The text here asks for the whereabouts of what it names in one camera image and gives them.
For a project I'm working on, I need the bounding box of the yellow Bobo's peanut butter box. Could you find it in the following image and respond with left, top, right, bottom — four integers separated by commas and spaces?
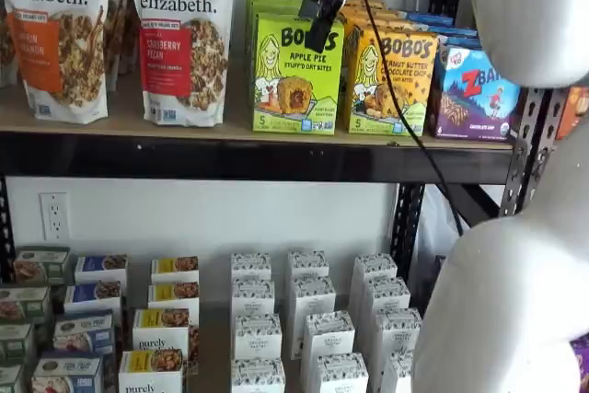
341, 0, 388, 11
342, 17, 411, 38
343, 6, 402, 22
345, 27, 439, 137

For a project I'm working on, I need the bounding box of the blue purple Zbar box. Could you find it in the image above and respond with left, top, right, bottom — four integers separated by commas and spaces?
421, 23, 480, 40
427, 44, 522, 142
403, 9, 456, 28
437, 35, 483, 51

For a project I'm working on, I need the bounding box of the black metal shelf rack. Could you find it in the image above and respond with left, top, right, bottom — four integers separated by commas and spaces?
0, 0, 553, 320

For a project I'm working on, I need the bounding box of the wooden shelf board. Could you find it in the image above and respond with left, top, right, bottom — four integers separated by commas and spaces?
0, 59, 515, 151

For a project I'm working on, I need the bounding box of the white organic pantry box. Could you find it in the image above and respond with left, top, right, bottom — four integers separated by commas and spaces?
289, 276, 337, 361
286, 250, 329, 282
358, 276, 412, 321
229, 251, 273, 283
230, 278, 276, 318
300, 311, 356, 372
229, 357, 287, 393
379, 350, 416, 393
314, 353, 370, 393
348, 253, 398, 318
234, 313, 283, 361
367, 307, 423, 369

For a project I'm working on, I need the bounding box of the black neighbouring shelf rack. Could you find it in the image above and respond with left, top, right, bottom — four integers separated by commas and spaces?
528, 86, 574, 173

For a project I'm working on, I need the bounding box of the orange snack box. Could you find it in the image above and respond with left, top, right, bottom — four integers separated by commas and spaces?
554, 86, 589, 142

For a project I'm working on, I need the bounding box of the yellow label granola box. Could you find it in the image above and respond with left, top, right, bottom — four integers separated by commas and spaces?
132, 307, 201, 353
118, 348, 200, 393
146, 281, 201, 317
150, 255, 201, 285

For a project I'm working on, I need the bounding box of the blue label oatmeal box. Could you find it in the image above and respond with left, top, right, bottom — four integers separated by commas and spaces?
52, 311, 116, 358
74, 253, 130, 289
63, 279, 123, 321
29, 354, 104, 393

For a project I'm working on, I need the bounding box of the green label oatmeal box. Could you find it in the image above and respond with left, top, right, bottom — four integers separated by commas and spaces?
0, 322, 37, 365
0, 285, 52, 326
12, 245, 72, 287
0, 364, 25, 393

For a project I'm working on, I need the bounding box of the granola bag red label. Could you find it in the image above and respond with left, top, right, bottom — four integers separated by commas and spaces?
127, 0, 237, 128

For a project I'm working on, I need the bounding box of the white granola pouch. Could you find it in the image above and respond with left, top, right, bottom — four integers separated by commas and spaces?
104, 0, 134, 91
0, 8, 20, 88

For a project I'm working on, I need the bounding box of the granola bag orange label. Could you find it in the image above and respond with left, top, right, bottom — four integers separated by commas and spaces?
0, 0, 111, 126

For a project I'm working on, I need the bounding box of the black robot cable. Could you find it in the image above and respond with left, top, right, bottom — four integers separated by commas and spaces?
355, 0, 466, 237

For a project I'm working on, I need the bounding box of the white wall outlet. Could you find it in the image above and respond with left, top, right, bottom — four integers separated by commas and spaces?
39, 191, 71, 241

